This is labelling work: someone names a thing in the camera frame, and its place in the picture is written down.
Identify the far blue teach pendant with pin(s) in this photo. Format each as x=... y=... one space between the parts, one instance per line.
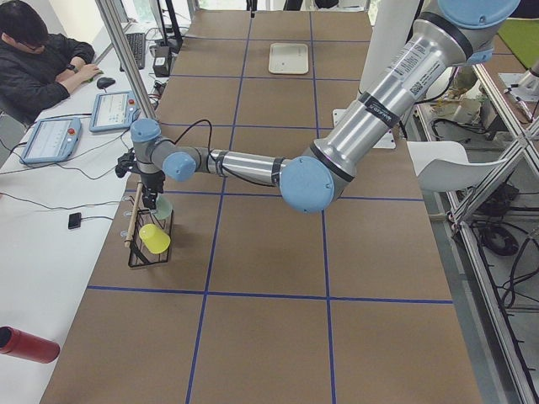
x=113 y=111

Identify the cream plastic tray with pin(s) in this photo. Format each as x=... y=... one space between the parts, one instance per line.
x=288 y=59

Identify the near blue teach pendant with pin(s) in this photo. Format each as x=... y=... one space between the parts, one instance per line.
x=51 y=141

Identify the black wire cup rack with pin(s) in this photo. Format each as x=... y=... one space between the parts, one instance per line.
x=139 y=256

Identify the small black device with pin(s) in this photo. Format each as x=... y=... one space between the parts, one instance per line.
x=74 y=221

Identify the black keyboard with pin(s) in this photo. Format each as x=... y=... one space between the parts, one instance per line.
x=137 y=44

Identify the white paper sheet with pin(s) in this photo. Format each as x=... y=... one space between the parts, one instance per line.
x=443 y=166

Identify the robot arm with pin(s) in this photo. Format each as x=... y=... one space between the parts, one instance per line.
x=446 y=33

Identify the yellow cup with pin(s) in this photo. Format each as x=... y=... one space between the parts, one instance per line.
x=154 y=238

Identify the green cup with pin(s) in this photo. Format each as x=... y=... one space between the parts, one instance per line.
x=163 y=208

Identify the aluminium frame post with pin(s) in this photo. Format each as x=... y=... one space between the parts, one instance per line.
x=116 y=33

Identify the black computer mouse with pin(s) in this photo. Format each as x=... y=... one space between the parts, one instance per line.
x=105 y=82

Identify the blue teach pendant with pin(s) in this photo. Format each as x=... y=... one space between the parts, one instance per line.
x=51 y=141
x=113 y=111

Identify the black power adapter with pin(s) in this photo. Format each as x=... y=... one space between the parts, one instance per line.
x=162 y=61

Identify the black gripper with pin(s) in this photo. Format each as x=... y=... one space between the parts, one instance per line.
x=152 y=181

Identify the red bottle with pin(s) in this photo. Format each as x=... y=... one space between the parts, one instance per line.
x=27 y=346

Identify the person in black jacket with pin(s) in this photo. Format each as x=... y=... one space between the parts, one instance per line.
x=38 y=69

